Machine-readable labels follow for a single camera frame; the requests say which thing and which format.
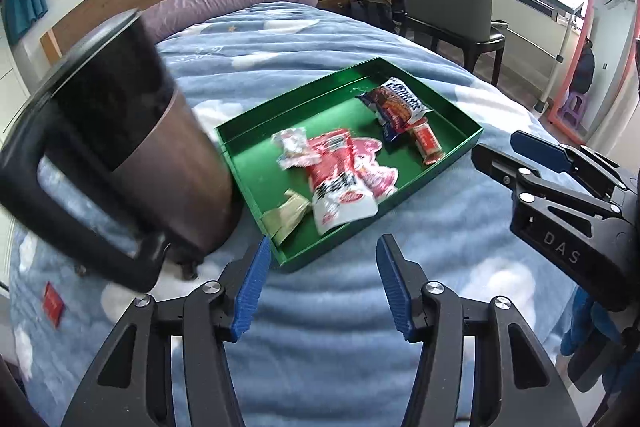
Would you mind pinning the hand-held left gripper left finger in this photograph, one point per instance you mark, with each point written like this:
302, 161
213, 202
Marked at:
250, 287

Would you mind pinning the blue cloud print blanket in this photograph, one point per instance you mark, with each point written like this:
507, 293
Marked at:
325, 357

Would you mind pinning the black electric kettle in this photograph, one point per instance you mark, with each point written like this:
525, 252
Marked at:
125, 132

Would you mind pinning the white crumpled snack wrapper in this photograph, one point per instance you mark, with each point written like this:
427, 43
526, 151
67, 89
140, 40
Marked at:
292, 147

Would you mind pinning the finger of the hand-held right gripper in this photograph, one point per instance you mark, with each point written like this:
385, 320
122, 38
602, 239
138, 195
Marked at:
542, 152
505, 167

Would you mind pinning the red chocolate bar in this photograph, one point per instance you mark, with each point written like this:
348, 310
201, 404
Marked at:
427, 142

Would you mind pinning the dark hanging jacket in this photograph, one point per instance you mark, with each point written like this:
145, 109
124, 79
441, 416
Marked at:
582, 67

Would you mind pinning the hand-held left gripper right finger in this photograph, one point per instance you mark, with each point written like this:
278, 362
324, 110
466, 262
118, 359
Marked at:
392, 289

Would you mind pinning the small red square packet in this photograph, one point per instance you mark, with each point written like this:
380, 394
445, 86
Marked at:
52, 304

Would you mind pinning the purple stool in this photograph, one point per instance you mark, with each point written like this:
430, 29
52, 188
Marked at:
574, 107

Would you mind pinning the green tray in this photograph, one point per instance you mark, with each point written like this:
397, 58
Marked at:
260, 142

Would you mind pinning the black backpack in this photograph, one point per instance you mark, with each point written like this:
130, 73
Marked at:
372, 14

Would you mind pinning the blue and orange snack packet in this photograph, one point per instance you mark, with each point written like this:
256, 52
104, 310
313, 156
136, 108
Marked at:
397, 102

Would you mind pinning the beige snack packet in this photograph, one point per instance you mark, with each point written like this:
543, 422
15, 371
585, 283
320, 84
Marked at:
287, 214

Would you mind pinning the long red and white packet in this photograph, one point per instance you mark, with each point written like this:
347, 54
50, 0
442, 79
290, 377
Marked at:
335, 187

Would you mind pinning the pink snack packet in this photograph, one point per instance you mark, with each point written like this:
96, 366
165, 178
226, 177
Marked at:
372, 167

